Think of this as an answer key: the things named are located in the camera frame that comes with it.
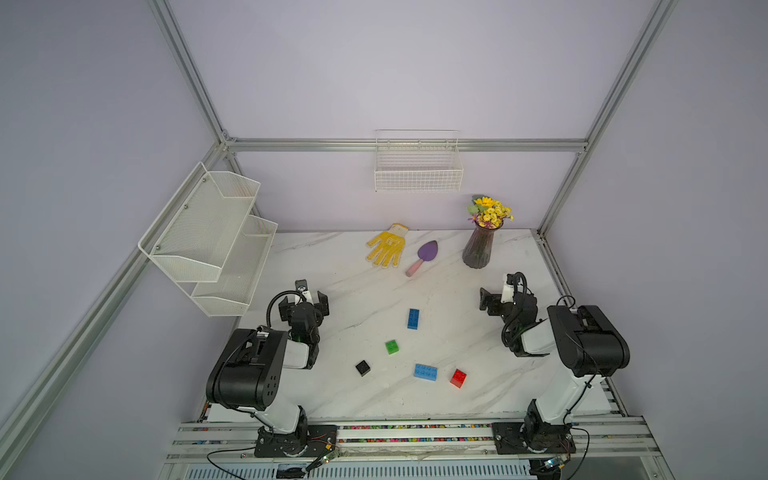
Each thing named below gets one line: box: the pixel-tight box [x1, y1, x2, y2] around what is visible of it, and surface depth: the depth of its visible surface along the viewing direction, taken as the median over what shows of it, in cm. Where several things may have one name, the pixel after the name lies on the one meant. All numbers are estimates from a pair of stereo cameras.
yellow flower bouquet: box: [468, 196, 515, 229], surface depth 95 cm
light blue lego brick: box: [413, 363, 439, 382], surface depth 85 cm
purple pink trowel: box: [406, 240, 439, 277], surface depth 117 cm
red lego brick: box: [450, 368, 467, 388], surface depth 83 cm
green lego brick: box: [385, 339, 399, 355], surface depth 90 cm
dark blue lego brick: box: [407, 308, 420, 330], surface depth 96 cm
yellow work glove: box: [366, 223, 409, 268], surface depth 117 cm
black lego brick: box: [355, 360, 371, 377], surface depth 86 cm
